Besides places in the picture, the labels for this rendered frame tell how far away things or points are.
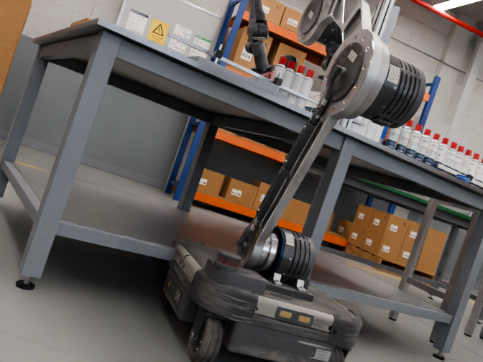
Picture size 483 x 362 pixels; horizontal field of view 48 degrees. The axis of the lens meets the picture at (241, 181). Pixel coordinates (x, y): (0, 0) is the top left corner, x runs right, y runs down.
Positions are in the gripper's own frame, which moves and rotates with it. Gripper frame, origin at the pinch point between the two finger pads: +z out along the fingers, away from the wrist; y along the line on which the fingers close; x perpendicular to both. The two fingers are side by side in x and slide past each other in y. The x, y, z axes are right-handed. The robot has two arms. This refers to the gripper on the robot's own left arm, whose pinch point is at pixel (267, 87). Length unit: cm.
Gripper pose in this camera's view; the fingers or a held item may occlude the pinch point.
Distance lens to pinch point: 242.9
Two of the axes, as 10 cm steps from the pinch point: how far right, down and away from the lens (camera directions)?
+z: 2.3, 9.1, 3.4
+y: -4.9, -1.9, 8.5
